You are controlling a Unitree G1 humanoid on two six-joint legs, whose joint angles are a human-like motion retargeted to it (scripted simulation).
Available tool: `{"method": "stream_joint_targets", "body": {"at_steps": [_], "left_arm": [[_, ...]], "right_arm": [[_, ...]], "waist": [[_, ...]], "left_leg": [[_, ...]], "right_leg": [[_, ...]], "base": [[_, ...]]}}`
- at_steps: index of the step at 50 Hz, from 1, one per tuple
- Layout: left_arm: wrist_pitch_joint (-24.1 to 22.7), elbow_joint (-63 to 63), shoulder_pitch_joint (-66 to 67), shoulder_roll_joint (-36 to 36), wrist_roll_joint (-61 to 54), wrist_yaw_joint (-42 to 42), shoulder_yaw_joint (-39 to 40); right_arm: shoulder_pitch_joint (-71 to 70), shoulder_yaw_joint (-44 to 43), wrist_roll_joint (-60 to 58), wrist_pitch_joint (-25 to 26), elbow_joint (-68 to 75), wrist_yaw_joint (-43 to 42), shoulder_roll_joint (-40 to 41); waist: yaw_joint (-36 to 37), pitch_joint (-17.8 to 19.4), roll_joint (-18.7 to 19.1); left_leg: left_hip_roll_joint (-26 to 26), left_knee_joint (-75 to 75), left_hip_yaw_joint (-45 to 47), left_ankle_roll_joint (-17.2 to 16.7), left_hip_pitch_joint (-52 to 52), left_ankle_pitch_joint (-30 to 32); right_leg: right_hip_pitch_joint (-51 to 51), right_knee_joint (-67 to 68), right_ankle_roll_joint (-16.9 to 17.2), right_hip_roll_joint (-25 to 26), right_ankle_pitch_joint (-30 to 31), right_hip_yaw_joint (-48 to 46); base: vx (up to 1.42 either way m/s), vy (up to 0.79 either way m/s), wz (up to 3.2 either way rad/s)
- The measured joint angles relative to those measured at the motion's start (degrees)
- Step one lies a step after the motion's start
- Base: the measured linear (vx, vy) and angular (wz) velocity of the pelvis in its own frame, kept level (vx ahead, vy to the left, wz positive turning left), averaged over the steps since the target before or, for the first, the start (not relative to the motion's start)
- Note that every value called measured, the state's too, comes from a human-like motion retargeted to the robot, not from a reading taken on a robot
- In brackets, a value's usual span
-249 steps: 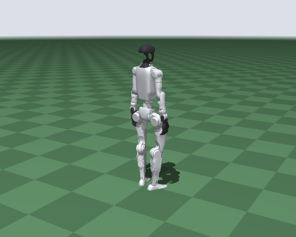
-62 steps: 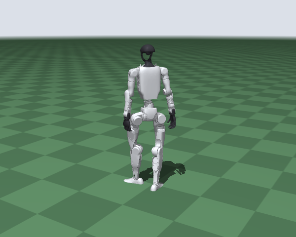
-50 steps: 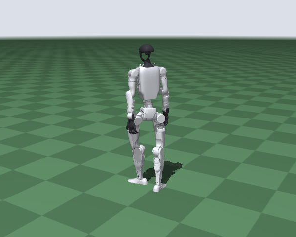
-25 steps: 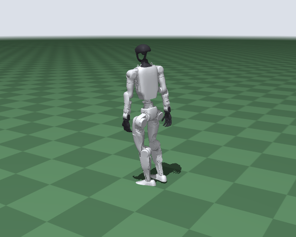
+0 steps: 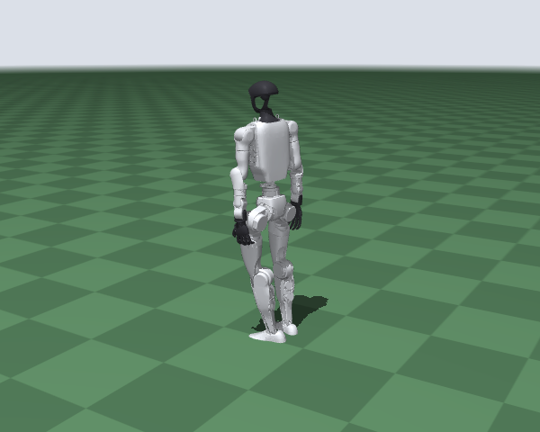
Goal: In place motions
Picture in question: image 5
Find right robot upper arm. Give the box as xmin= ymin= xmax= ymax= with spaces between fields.
xmin=287 ymin=121 xmax=302 ymax=171

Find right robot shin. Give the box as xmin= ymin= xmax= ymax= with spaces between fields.
xmin=274 ymin=260 xmax=294 ymax=326

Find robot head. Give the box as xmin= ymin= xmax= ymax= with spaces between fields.
xmin=248 ymin=81 xmax=279 ymax=123

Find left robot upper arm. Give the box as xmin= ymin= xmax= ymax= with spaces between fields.
xmin=229 ymin=125 xmax=256 ymax=181

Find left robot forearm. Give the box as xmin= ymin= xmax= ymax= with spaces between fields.
xmin=230 ymin=168 xmax=248 ymax=220

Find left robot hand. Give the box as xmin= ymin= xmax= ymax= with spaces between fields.
xmin=232 ymin=210 xmax=255 ymax=246

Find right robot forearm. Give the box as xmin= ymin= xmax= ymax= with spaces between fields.
xmin=290 ymin=164 xmax=303 ymax=203

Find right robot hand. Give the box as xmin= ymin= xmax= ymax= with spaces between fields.
xmin=288 ymin=195 xmax=302 ymax=230

